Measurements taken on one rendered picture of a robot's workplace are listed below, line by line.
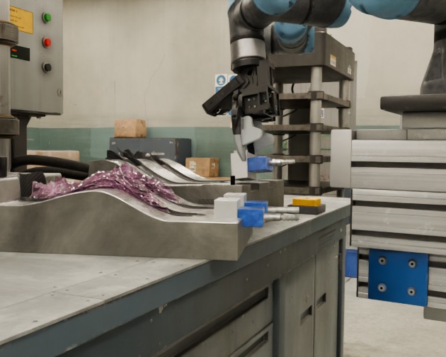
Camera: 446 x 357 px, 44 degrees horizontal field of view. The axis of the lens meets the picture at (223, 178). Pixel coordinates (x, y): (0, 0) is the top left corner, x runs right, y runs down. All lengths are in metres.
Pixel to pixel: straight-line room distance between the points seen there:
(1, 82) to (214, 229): 0.95
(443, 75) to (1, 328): 0.65
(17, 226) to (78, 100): 9.01
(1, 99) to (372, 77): 6.49
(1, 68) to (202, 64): 7.09
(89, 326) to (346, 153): 0.47
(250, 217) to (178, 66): 7.99
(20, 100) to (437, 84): 1.32
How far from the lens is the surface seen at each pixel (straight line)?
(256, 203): 0.97
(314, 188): 5.14
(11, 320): 0.57
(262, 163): 1.14
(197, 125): 8.56
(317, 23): 1.21
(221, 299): 1.01
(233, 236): 0.81
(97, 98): 9.64
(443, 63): 0.87
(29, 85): 1.88
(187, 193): 1.16
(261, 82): 1.18
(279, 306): 1.31
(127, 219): 0.84
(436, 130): 0.86
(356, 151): 0.87
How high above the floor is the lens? 0.96
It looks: 3 degrees down
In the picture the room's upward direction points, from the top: 1 degrees clockwise
